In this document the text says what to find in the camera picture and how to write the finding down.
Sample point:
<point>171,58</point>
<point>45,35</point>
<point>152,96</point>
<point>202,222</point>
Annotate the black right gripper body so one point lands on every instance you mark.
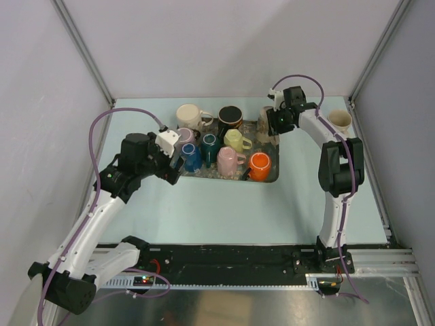
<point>279,120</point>

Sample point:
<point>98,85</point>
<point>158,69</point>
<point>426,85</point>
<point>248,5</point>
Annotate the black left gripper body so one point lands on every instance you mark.
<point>160,161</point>

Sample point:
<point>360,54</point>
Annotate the tall cream seahorse mug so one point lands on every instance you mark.
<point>262,128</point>

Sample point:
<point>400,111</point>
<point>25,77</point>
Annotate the cream coral pattern mug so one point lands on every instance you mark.
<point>341,120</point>

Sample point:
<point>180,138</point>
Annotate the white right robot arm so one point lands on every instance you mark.
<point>341,172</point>

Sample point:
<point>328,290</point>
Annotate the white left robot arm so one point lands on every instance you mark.
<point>70,279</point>

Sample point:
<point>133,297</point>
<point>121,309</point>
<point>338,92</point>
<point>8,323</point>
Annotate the blue faceted mug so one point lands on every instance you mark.
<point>192,157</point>

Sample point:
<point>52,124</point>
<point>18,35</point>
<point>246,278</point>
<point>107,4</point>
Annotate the lilac mug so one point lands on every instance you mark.
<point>186,135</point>

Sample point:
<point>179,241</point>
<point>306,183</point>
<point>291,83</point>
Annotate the dark green faceted mug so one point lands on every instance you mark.
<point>210,147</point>

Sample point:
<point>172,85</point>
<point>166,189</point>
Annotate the yellow faceted mug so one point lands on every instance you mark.
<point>234,139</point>

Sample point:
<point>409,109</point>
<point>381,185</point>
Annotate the black mug orange trim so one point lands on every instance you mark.
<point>229,117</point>

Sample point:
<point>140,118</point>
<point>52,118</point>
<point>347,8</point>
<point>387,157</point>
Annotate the cream mug with script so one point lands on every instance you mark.
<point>192,117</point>

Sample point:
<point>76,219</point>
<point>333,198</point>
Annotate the pink faceted mug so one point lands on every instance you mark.
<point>228,161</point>

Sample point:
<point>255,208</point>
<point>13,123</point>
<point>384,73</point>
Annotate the floral patterned serving tray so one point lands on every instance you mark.
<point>248,130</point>

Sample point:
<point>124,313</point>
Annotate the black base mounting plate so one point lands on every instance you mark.
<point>240,265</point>

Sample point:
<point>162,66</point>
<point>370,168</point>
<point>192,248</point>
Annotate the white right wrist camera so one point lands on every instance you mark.
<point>278,99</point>

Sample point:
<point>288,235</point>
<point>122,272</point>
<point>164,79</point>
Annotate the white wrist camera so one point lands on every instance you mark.
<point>278,99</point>
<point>167,141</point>

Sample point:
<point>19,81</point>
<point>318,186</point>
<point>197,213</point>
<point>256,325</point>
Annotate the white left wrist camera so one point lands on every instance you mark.
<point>167,141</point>

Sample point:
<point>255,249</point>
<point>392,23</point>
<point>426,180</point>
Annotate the orange mug black handle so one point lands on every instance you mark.
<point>259,167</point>

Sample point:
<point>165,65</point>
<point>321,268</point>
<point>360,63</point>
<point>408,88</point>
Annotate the aluminium rail right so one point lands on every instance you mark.
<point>384,262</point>

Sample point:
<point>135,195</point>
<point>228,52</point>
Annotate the right aluminium frame post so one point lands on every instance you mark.
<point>386,37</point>

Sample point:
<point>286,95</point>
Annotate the aluminium frame post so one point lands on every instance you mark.
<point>72,30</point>
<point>386,37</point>

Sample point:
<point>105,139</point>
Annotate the left aluminium frame post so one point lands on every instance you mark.
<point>72,30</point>

